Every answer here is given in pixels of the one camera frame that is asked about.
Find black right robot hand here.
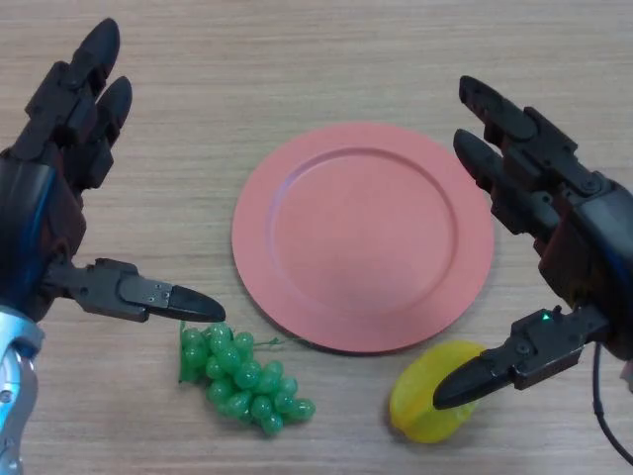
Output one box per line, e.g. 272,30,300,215
432,74,633,411

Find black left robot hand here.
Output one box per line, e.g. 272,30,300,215
0,17,227,331

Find yellow starfruit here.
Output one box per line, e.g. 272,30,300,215
389,339,489,444

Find pink round plate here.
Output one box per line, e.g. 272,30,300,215
230,123,496,356

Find green grape bunch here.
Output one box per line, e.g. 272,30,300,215
176,320,317,438

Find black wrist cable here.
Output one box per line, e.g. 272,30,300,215
591,340,633,460

